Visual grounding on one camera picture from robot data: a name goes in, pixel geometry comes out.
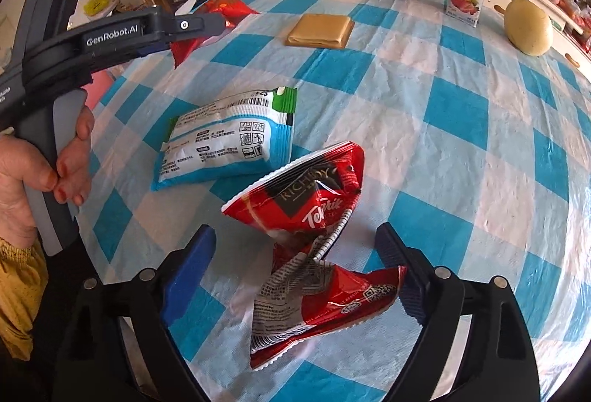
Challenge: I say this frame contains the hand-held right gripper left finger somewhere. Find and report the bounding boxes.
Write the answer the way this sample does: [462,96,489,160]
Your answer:
[51,224,218,402]

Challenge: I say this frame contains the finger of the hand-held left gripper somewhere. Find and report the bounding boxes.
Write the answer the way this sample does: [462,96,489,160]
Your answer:
[157,12,234,44]
[115,42,174,64]

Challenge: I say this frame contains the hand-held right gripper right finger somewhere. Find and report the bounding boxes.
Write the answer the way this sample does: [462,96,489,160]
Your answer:
[375,222,541,402]

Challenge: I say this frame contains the small red snack wrapper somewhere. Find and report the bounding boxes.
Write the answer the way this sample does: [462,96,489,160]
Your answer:
[170,0,262,69]

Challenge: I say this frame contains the person's left forearm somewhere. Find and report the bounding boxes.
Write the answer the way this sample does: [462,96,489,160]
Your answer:
[0,236,49,361]

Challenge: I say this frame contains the person's left hand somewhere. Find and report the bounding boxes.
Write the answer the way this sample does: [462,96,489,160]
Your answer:
[0,104,95,241]

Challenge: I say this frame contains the pink plastic stool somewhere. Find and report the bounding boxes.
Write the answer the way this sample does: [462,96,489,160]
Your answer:
[85,72,114,110]

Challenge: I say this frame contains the yellow plastic bag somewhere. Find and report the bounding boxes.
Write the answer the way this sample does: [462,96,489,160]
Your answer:
[83,0,114,17]

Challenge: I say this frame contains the white blue green packet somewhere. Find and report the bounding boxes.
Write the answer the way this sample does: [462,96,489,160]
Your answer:
[150,86,298,193]

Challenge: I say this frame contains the brown flat packet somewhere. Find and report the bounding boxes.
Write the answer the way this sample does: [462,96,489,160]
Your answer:
[284,13,356,49]

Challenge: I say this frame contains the blue white checked tablecloth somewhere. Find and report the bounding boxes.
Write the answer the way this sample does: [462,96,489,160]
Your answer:
[74,0,591,402]

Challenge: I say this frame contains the oval yellow pear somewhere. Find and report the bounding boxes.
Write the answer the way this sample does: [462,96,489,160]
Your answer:
[503,0,554,57]

